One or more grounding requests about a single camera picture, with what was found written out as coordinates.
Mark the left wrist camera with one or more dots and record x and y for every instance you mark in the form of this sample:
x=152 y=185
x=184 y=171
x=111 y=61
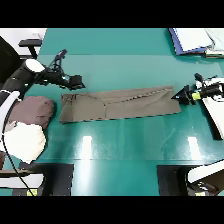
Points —
x=60 y=56

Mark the mauve garment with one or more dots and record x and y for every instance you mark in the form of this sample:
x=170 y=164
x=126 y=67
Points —
x=32 y=110

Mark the pale garment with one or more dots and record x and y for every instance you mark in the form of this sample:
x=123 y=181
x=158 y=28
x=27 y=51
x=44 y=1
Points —
x=216 y=41

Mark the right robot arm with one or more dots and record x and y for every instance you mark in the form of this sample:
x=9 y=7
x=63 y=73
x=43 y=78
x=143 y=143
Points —
x=213 y=115

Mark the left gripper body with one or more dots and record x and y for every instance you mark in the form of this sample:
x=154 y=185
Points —
x=76 y=82

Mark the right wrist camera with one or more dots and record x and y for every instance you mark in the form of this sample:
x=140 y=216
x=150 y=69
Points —
x=199 y=77

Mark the brown shirt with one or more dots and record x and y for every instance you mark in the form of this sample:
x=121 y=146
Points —
x=120 y=104

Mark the blue garment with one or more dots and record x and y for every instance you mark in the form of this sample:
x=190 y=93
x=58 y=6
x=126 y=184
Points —
x=176 y=45

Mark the white garment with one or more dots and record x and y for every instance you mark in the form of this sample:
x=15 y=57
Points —
x=191 y=38
x=24 y=141

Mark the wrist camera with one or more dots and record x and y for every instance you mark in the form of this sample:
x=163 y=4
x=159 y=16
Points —
x=199 y=77
x=60 y=56

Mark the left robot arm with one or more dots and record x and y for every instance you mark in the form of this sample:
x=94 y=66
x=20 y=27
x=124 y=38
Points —
x=20 y=77

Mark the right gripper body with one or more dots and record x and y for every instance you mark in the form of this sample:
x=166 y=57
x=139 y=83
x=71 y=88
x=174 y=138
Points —
x=210 y=90

